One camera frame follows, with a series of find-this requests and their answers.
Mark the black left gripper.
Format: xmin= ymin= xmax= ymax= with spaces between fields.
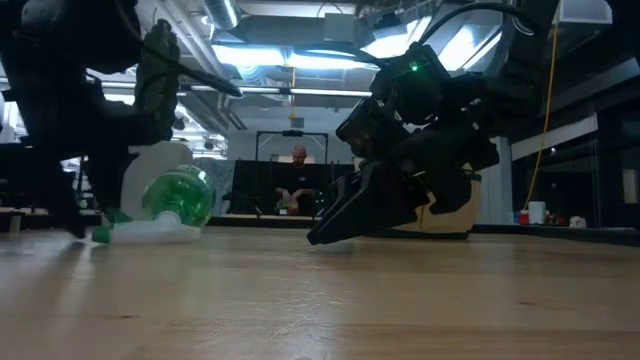
xmin=14 ymin=74 xmax=174 ymax=239

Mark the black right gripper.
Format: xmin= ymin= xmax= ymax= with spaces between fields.
xmin=306 ymin=124 xmax=501 ymax=246

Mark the cream canvas gardening bag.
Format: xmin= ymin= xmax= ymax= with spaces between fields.
xmin=389 ymin=159 xmax=482 ymax=240

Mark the green plastic spray bottle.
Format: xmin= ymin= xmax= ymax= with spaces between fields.
xmin=92 ymin=164 xmax=217 ymax=246

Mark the white plant pot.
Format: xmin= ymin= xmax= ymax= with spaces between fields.
xmin=121 ymin=141 xmax=195 ymax=221

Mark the person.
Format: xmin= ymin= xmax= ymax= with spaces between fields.
xmin=273 ymin=144 xmax=317 ymax=211

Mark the black partition screen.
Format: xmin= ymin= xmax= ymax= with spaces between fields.
xmin=232 ymin=159 xmax=356 ymax=216

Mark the green cactus plant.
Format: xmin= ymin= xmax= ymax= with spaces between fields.
xmin=134 ymin=18 xmax=182 ymax=146

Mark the long ceiling light strip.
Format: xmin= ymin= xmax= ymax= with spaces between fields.
xmin=189 ymin=84 xmax=374 ymax=99

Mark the grey covered object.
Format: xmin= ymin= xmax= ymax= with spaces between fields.
xmin=194 ymin=157 xmax=236 ymax=216

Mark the white round container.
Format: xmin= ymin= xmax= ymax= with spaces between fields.
xmin=528 ymin=200 xmax=547 ymax=225

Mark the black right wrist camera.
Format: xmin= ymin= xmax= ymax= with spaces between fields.
xmin=335 ymin=97 xmax=406 ymax=159

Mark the black frame rig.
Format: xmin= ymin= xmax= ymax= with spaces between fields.
xmin=255 ymin=129 xmax=330 ymax=164

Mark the yellow hanging cable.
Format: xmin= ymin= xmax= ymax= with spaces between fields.
xmin=522 ymin=22 xmax=560 ymax=211

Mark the silver ceiling duct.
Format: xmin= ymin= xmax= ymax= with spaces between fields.
xmin=202 ymin=0 xmax=241 ymax=30

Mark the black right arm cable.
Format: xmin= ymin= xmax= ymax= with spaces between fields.
xmin=418 ymin=2 xmax=534 ymax=47

